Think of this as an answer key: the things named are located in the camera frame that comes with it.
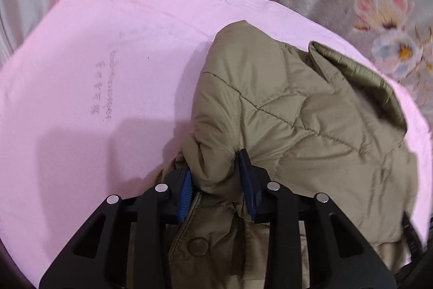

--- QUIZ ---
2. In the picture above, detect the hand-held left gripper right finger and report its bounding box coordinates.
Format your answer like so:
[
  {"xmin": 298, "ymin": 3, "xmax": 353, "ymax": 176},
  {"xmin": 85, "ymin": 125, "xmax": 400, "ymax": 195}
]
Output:
[{"xmin": 237, "ymin": 150, "xmax": 398, "ymax": 289}]

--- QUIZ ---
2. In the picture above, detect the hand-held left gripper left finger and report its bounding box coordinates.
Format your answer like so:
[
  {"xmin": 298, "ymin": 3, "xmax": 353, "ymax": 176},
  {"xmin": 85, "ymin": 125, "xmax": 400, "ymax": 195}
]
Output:
[{"xmin": 39, "ymin": 169, "xmax": 193, "ymax": 289}]

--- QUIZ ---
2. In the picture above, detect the khaki quilted jacket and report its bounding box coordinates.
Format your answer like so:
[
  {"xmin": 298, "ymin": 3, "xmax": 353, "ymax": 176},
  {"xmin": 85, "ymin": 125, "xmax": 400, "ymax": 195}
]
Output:
[{"xmin": 156, "ymin": 20, "xmax": 420, "ymax": 289}]

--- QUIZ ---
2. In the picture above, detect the pink bed sheet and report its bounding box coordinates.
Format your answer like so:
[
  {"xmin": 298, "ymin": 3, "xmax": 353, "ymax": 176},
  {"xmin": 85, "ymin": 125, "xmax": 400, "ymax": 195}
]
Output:
[{"xmin": 0, "ymin": 0, "xmax": 432, "ymax": 288}]

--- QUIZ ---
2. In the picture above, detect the dark object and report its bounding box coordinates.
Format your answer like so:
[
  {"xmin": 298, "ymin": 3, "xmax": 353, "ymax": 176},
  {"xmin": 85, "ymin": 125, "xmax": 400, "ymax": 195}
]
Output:
[{"xmin": 401, "ymin": 211, "xmax": 427, "ymax": 273}]

